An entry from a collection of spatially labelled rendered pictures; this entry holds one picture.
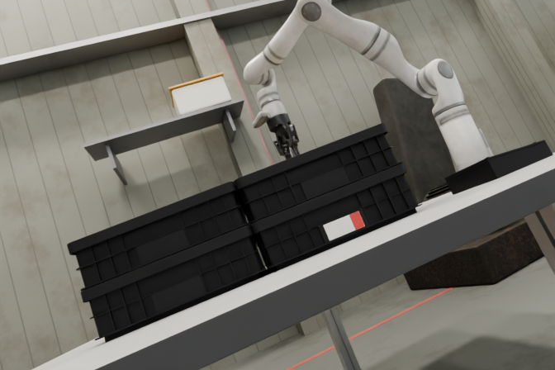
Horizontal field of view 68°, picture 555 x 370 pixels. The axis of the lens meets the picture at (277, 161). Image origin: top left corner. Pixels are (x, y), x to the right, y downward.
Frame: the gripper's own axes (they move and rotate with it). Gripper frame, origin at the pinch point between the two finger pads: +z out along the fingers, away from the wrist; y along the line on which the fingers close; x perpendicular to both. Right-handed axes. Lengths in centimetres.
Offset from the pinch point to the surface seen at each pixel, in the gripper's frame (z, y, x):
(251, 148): -80, 245, -89
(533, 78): -58, 189, -441
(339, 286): 33, -72, 38
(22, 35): -274, 297, 80
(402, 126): -45, 187, -221
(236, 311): 31, -71, 49
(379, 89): -92, 198, -225
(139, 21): -263, 279, -34
